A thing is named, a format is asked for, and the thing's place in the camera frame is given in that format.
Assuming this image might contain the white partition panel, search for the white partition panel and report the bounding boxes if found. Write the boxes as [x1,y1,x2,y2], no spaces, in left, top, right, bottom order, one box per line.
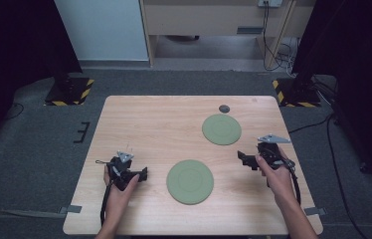
[54,0,150,62]

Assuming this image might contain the long black floor cable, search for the long black floor cable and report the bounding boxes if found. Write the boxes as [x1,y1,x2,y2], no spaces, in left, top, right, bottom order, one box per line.
[287,113,371,239]

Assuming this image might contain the light wooden desk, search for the light wooden desk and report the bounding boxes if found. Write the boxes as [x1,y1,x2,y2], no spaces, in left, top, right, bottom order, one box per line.
[139,0,317,69]

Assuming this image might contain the thin black floor cable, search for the thin black floor cable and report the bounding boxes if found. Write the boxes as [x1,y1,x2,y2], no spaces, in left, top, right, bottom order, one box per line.
[5,102,25,121]

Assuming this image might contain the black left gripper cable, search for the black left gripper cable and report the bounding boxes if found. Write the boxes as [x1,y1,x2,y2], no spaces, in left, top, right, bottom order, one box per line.
[99,182,112,227]

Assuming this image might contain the grey tape strip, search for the grey tape strip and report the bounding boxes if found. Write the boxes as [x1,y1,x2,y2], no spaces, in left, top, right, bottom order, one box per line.
[303,206,328,217]
[58,204,84,215]

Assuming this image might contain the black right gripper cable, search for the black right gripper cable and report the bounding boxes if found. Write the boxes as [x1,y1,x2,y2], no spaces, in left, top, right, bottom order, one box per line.
[282,158,302,205]

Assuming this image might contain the person's right hand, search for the person's right hand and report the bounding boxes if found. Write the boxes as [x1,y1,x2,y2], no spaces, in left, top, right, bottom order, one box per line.
[255,146,297,204]

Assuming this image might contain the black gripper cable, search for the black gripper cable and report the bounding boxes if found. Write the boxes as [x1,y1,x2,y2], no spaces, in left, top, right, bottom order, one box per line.
[282,158,302,205]
[99,182,112,227]

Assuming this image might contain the black hanging cables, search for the black hanging cables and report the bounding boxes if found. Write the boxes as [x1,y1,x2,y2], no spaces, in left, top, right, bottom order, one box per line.
[261,2,299,72]

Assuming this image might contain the green round plate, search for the green round plate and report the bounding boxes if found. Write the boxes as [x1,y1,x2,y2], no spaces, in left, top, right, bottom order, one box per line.
[166,159,215,206]
[201,114,243,146]

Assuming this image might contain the person's left hand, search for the person's left hand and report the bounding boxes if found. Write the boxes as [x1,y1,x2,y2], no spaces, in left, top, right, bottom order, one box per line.
[102,164,141,217]

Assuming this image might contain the grey wall socket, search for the grey wall socket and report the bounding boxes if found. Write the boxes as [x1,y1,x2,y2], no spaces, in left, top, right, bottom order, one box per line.
[257,0,283,8]

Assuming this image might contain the black stand base striped edge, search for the black stand base striped edge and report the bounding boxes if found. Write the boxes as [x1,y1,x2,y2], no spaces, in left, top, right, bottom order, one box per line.
[43,77,95,108]
[272,77,322,109]

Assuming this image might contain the black curtain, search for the black curtain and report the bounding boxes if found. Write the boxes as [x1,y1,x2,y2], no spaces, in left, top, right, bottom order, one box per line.
[0,0,84,159]
[291,0,372,200]

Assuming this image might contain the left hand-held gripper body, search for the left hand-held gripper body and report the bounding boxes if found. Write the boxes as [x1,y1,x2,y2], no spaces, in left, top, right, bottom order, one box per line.
[105,150,136,192]

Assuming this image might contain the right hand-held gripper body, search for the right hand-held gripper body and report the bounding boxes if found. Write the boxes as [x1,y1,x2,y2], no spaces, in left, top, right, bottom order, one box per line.
[255,133,296,172]

